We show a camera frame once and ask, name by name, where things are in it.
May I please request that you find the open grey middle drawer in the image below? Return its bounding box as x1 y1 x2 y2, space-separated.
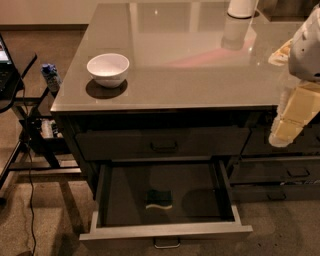
80 159 253 249

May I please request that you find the black laptop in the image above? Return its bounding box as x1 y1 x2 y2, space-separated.
0 34 17 93

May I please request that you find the black power cable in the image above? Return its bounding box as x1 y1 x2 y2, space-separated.
19 78 38 256

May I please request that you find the black side cart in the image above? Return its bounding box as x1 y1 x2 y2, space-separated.
0 53 79 205

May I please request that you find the right middle grey drawer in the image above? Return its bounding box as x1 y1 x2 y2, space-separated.
229 157 320 185

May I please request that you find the closed grey top drawer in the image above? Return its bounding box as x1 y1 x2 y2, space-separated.
75 127 250 161

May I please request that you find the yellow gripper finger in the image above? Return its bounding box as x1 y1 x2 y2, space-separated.
268 39 292 66
269 81 320 142

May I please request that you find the right bottom grey drawer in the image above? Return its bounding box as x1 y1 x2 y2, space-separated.
231 185 320 202

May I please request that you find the green and yellow sponge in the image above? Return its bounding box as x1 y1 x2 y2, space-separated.
145 190 173 210

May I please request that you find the right top grey drawer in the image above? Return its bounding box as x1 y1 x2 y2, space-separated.
242 124 320 155

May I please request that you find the blue capped plastic bottle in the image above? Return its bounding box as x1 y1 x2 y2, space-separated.
41 63 62 93

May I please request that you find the white cylindrical container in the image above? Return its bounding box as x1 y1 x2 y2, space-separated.
227 0 258 19

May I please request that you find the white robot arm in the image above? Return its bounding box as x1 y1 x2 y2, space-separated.
268 5 320 148

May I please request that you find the white ceramic bowl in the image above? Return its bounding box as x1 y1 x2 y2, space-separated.
87 53 130 88

